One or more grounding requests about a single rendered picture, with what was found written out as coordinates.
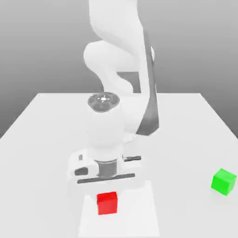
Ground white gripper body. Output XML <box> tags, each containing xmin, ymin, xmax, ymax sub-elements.
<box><xmin>68</xmin><ymin>172</ymin><xmax>148</xmax><ymax>197</ymax></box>

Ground small red cube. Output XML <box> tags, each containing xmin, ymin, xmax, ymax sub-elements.
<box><xmin>96</xmin><ymin>191</ymin><xmax>118</xmax><ymax>216</ymax></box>

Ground small green cube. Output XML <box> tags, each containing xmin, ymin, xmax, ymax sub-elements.
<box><xmin>211</xmin><ymin>168</ymin><xmax>237</xmax><ymax>197</ymax></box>

